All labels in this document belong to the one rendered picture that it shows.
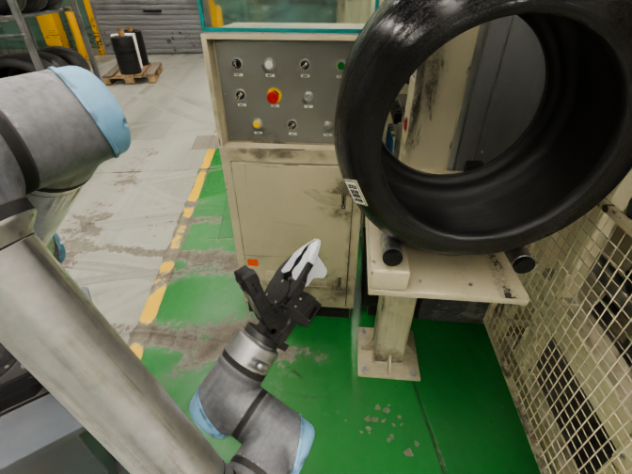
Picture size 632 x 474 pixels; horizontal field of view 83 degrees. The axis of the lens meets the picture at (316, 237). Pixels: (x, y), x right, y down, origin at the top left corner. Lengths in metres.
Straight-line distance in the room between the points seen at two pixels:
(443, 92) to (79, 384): 0.96
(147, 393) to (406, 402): 1.28
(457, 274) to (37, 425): 1.03
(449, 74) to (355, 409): 1.24
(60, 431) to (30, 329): 0.60
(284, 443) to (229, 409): 0.11
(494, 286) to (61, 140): 0.87
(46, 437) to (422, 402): 1.25
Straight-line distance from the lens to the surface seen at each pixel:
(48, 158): 0.48
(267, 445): 0.66
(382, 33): 0.65
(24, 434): 1.08
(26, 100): 0.49
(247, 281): 0.61
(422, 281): 0.91
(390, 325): 1.52
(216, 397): 0.67
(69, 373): 0.47
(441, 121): 1.07
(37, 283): 0.46
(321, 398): 1.61
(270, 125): 1.39
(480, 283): 0.95
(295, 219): 1.48
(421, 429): 1.61
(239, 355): 0.66
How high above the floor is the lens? 1.40
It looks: 35 degrees down
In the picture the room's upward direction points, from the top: straight up
